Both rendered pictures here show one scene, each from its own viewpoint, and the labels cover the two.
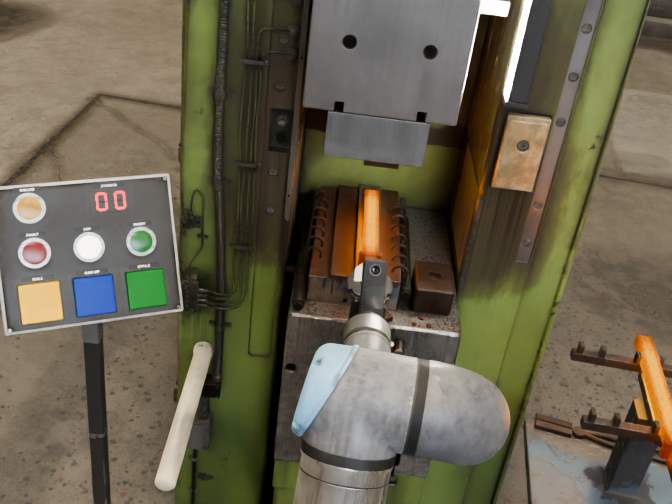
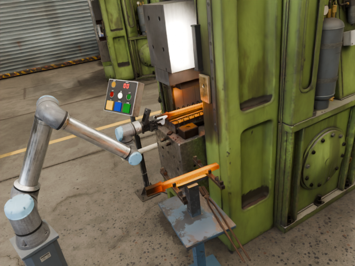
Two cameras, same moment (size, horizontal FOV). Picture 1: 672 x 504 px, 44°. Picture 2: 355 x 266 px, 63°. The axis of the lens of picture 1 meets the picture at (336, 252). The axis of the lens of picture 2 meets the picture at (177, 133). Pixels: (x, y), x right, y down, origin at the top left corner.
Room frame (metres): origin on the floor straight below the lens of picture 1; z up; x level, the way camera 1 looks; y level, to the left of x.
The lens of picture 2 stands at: (0.72, -1.80, 1.85)
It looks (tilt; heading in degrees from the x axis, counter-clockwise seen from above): 27 degrees down; 64
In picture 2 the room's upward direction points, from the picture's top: 7 degrees counter-clockwise
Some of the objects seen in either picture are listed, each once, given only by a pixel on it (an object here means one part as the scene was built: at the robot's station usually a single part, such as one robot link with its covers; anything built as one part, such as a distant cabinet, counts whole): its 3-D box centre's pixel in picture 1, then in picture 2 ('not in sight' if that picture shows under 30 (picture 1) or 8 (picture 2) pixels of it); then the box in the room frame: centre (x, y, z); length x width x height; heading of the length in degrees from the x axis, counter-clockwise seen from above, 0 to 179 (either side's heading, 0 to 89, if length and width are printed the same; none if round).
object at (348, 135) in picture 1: (376, 99); (188, 69); (1.71, -0.04, 1.32); 0.42 x 0.20 x 0.10; 1
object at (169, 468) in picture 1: (185, 412); (145, 149); (1.40, 0.29, 0.62); 0.44 x 0.05 x 0.05; 1
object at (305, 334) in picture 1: (364, 327); (200, 148); (1.72, -0.10, 0.69); 0.56 x 0.38 x 0.45; 1
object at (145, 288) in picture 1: (146, 288); (127, 108); (1.34, 0.36, 1.01); 0.07 x 0.05 x 0.07; 116
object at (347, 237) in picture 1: (356, 239); (192, 115); (1.71, -0.04, 0.96); 0.42 x 0.20 x 0.09; 1
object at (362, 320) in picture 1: (368, 337); (137, 127); (1.25, -0.08, 1.02); 0.10 x 0.05 x 0.09; 91
